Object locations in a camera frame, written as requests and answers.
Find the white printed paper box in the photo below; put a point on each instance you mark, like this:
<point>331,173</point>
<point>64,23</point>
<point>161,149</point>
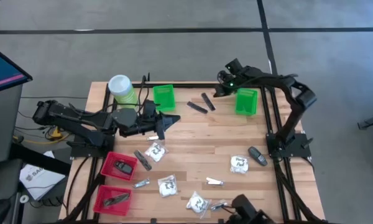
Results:
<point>38,182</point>

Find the green disinfecting wipes canister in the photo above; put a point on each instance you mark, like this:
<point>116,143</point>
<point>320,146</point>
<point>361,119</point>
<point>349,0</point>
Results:
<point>124,93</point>

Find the black flat bar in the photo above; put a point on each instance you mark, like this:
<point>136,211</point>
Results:
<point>40,160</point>

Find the red plastic basket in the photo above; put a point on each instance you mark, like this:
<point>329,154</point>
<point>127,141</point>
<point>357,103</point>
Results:
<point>108,165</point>
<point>105,208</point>

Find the black oblong device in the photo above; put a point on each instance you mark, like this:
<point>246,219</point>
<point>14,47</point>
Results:
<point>123,167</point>
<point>257,156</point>

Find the green plastic basket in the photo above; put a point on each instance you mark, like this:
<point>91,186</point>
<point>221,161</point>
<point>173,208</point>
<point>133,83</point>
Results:
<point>246,102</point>
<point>164,98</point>

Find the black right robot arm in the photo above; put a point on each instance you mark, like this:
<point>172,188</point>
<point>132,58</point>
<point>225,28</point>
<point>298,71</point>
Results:
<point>298,102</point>

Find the white tape roll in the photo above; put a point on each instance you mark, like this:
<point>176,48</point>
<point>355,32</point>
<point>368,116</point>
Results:
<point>21,199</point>

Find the grey cabinet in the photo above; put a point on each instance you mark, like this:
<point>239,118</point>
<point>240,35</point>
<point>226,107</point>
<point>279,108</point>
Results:
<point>3,124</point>

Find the blue screen monitor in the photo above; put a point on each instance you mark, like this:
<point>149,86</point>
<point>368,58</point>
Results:
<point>3,71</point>

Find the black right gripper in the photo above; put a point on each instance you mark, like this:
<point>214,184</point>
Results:
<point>233,80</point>

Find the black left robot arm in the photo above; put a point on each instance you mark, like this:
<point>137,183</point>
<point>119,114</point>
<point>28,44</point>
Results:
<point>81,116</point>

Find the clear vanity pack bag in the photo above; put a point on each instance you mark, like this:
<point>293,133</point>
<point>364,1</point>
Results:
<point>198,203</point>
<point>156,152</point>
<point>168,186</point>
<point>239,165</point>

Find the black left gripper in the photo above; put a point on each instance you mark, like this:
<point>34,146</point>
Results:
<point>149,124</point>

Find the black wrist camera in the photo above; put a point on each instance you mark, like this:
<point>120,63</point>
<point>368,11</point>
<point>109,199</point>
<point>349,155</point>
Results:
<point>150,108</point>
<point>234,64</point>

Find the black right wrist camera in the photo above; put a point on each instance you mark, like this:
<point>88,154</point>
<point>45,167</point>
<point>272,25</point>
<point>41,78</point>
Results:
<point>234,64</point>

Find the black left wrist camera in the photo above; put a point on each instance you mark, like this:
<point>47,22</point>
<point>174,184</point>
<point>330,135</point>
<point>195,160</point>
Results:
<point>150,108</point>

